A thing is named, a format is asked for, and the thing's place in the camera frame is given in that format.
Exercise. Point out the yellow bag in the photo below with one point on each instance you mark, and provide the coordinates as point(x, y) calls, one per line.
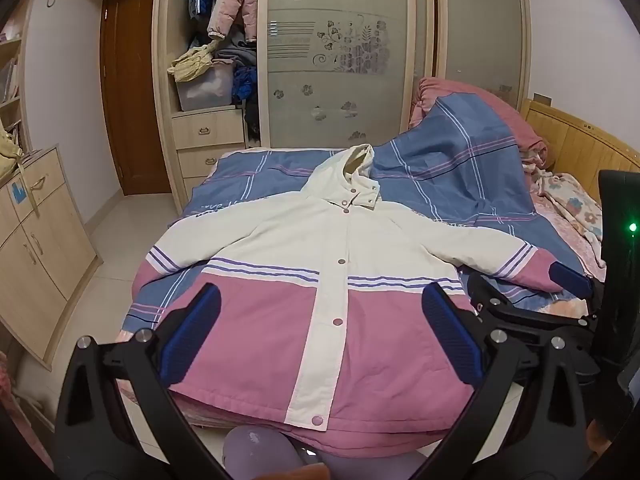
point(10, 155)

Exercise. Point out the pink cloth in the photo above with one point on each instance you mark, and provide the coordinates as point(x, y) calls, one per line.
point(20, 410)

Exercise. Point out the frosted floral sliding door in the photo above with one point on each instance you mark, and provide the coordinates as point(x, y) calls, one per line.
point(340, 60)

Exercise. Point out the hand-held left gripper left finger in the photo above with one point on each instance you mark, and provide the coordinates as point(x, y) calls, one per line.
point(192, 330)

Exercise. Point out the bright blue cloth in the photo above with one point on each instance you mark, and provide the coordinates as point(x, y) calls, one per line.
point(245, 82)

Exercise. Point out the wooden headboard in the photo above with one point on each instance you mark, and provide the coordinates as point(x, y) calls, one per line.
point(575, 135)

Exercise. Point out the brown wooden door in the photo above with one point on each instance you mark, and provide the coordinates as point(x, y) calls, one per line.
point(135, 100)

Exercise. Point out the pink puffer jacket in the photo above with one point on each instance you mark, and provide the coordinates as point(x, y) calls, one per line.
point(232, 0)

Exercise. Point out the floral pink bedding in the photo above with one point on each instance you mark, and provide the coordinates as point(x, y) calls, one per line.
point(575, 205)

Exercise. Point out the wall socket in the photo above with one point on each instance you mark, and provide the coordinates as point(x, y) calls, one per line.
point(541, 98)

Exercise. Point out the medium wardrobe drawer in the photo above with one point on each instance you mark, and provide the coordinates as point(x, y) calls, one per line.
point(210, 162)

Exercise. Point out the grey clothes pile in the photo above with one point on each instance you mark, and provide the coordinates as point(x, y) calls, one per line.
point(235, 52)

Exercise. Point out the blue sticker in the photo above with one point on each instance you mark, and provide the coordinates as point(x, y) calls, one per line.
point(19, 192)

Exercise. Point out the light wooden wardrobe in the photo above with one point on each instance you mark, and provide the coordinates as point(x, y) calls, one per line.
point(165, 60)

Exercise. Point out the plain frosted sliding door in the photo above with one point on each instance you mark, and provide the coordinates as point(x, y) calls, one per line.
point(480, 25)

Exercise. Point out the light wooden cabinet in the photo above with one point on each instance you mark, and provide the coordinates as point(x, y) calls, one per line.
point(45, 260)

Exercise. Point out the cream and pink hooded jacket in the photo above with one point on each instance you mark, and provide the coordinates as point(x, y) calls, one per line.
point(280, 240)

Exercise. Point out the clear plastic storage box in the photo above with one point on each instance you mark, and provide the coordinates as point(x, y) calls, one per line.
point(205, 90)

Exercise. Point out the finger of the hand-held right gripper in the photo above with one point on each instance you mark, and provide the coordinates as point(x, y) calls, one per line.
point(510, 310)
point(570, 279)

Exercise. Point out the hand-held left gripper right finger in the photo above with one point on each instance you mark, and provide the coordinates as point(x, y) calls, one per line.
point(452, 330)

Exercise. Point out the pink quilt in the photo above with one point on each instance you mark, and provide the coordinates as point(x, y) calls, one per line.
point(500, 105)

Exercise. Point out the blue plaid bed cover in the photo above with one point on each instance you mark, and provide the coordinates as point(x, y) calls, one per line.
point(450, 160)

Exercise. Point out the yellow crumpled cloth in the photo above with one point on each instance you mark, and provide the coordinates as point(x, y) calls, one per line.
point(192, 62)

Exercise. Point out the wooden bookshelf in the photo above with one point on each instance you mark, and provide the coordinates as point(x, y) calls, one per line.
point(10, 80)

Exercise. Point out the purple garment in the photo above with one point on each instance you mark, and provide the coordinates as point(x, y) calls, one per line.
point(260, 452)

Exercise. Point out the large wardrobe drawer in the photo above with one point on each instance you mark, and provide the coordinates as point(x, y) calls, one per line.
point(207, 129)

